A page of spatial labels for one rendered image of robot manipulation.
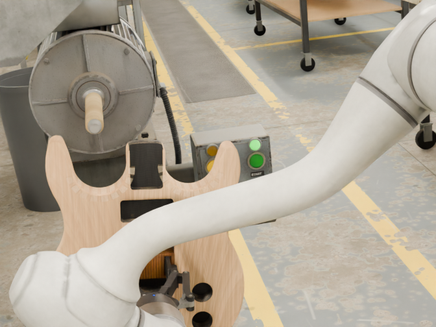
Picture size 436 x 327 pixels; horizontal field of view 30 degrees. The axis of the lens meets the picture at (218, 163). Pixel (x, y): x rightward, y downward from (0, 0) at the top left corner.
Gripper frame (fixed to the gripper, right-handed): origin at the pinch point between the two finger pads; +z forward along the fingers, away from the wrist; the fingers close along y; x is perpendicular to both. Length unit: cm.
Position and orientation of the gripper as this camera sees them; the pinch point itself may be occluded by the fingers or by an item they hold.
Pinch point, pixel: (146, 268)
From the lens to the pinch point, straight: 144.1
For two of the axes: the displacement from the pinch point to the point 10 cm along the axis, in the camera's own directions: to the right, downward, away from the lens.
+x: 0.2, -9.5, -3.1
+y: 9.9, -0.3, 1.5
